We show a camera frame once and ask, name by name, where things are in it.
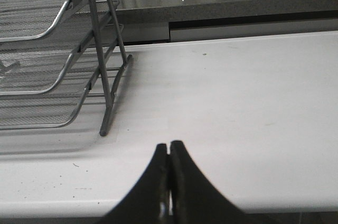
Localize grey metal rack frame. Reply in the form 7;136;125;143
89;0;132;136

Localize grey stone counter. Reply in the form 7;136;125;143
117;0;337;44

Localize middle mesh tray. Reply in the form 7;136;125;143
1;0;122;99

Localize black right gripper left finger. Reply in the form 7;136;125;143
99;144;169;223

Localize bottom mesh tray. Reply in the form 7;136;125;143
0;46;127;131

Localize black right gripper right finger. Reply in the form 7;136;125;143
170;141;248;223

